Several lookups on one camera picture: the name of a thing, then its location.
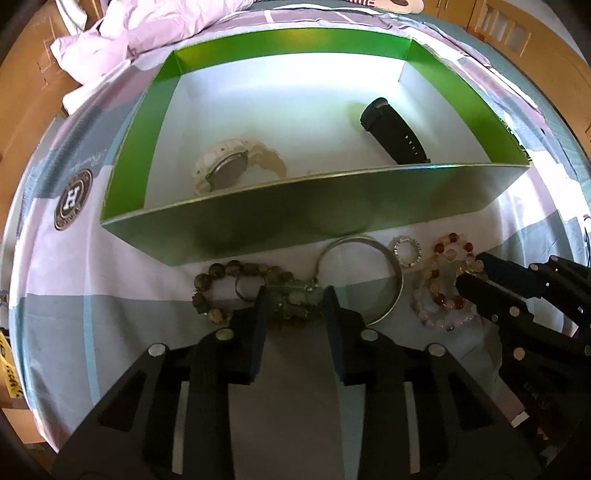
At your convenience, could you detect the jade green bracelet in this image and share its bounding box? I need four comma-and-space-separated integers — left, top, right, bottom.
268, 277, 325, 325

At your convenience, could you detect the green cardboard box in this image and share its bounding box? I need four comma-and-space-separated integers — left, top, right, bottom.
99, 32, 532, 267

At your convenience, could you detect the pink quilt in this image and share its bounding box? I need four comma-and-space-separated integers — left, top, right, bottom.
51, 0, 274, 86

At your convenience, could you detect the small dark ring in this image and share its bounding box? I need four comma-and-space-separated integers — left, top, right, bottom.
235, 274, 269, 304

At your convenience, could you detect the white wristwatch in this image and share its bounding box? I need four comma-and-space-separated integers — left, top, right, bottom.
191, 138, 289, 195

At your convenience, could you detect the pink bead bracelet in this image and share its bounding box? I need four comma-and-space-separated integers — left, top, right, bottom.
411, 268, 478, 332

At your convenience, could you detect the patterned bedsheet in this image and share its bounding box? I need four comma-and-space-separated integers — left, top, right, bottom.
0, 9, 591, 444

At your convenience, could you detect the black wristwatch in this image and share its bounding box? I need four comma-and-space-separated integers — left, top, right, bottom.
360, 97, 431, 165

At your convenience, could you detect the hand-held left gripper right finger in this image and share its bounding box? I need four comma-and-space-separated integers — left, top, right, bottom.
323, 286, 541, 480

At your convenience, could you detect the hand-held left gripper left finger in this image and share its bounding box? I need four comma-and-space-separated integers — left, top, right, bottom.
51, 286, 273, 480

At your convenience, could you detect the green brown bead bracelet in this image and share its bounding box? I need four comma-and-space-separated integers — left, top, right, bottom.
193, 261, 296, 324

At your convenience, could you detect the silver crystal ring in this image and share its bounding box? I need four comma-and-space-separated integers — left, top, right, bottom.
393, 235, 422, 269

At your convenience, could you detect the yellow black tape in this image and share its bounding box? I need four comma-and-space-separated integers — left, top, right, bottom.
0, 329, 25, 400

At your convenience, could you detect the silver bangle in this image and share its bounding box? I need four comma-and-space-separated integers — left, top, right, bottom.
316, 234, 404, 326

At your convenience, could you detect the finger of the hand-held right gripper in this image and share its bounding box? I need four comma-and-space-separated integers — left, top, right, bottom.
475, 251, 591, 333
455, 274, 591, 365

